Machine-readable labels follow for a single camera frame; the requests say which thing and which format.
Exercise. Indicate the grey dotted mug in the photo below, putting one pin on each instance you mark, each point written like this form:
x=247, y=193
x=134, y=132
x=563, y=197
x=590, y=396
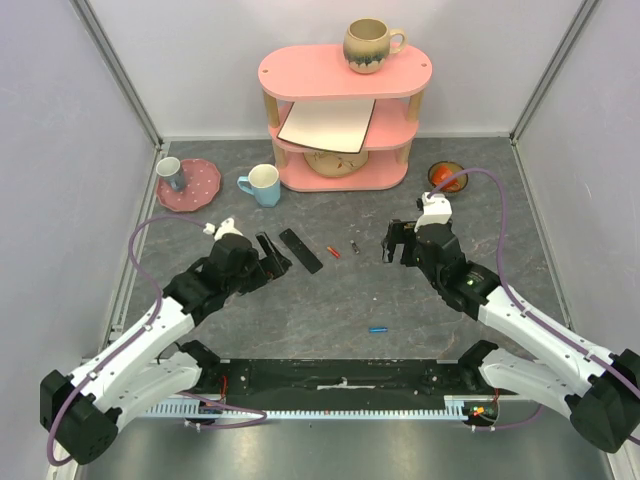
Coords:
x=170, y=170

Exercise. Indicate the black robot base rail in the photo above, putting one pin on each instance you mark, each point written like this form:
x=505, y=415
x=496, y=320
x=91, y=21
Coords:
x=347, y=384

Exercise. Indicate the black remote control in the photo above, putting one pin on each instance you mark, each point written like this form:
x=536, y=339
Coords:
x=305, y=256

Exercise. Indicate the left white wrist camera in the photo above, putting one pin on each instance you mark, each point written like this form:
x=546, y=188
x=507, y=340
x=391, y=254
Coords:
x=217, y=232

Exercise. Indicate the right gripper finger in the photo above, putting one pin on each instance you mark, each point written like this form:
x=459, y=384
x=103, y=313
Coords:
x=389, y=245
x=400, y=229

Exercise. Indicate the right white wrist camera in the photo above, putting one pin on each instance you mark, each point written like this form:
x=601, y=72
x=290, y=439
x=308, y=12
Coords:
x=436, y=209

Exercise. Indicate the light blue mug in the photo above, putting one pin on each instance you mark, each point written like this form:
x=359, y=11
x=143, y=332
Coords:
x=263, y=183

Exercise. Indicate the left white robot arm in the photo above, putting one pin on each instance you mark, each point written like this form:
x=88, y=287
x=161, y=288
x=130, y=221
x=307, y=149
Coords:
x=85, y=410

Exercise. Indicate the white cable duct strip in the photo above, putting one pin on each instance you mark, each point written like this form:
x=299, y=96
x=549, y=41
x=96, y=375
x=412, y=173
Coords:
x=454, y=408

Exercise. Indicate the red orange AAA battery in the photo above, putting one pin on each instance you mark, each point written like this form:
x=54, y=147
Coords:
x=333, y=252

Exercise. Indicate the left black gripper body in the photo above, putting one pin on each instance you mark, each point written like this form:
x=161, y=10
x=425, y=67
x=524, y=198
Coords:
x=255, y=273

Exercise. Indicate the beige painted bowl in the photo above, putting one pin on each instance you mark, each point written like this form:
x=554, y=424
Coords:
x=335, y=165

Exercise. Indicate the white square plate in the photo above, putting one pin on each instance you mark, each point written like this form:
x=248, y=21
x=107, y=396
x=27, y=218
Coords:
x=337, y=126

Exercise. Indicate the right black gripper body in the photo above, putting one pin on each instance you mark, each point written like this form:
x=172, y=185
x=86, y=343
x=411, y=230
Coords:
x=405, y=245

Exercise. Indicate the orange cup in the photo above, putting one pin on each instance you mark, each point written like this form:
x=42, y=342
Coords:
x=442, y=176

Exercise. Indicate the beige ceramic mug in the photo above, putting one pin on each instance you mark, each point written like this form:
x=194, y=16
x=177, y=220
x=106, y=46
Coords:
x=368, y=42

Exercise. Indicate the patterned small bowl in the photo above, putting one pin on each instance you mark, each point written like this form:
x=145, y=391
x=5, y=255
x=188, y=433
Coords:
x=462, y=178

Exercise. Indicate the pink three-tier shelf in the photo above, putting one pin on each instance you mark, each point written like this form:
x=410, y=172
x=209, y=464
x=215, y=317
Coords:
x=320, y=72

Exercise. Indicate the pink dotted plate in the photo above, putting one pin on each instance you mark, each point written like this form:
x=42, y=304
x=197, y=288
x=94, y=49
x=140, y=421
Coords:
x=203, y=182

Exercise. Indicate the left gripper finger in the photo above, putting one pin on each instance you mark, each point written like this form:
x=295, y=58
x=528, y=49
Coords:
x=279, y=263
x=267, y=245

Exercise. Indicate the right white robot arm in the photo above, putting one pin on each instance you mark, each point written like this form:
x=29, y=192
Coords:
x=595, y=389

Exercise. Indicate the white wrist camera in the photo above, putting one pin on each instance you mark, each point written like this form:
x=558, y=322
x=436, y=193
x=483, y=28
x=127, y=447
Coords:
x=436, y=209
x=217, y=232

